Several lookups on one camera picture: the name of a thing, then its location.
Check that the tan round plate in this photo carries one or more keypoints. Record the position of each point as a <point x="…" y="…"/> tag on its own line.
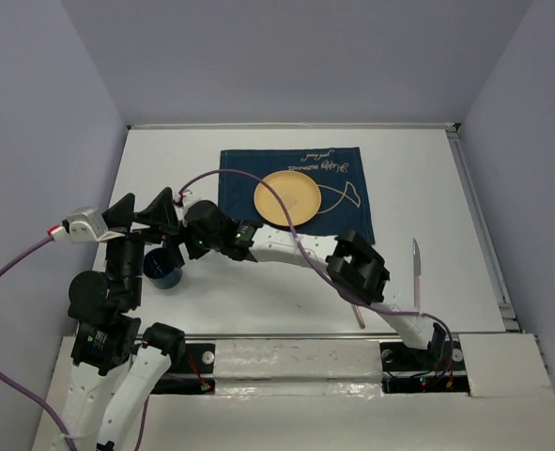
<point x="299" y="193"/>

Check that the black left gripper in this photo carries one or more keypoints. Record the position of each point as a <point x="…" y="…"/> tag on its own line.
<point x="161" y="212"/>

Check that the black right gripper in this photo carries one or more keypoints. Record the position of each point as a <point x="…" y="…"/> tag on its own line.
<point x="192" y="251"/>

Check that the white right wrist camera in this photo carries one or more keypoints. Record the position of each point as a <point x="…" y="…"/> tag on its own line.
<point x="185" y="197"/>

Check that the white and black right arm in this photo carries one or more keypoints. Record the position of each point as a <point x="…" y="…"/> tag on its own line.
<point x="348" y="263"/>

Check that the knife with pink handle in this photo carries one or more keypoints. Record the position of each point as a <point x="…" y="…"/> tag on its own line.
<point x="417" y="272"/>

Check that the dark blue cup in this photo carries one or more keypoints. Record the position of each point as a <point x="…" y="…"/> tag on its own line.
<point x="162" y="270"/>

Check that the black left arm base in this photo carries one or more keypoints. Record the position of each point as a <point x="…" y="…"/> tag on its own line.
<point x="193" y="375"/>

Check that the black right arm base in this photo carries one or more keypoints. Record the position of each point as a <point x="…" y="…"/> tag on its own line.
<point x="402" y="374"/>

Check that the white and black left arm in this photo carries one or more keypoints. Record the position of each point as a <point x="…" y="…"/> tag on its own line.
<point x="100" y="302"/>

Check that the dark blue patterned cloth napkin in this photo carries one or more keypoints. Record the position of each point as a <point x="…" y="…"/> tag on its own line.
<point x="338" y="173"/>

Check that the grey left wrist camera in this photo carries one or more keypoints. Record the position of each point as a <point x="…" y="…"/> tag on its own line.
<point x="86" y="225"/>

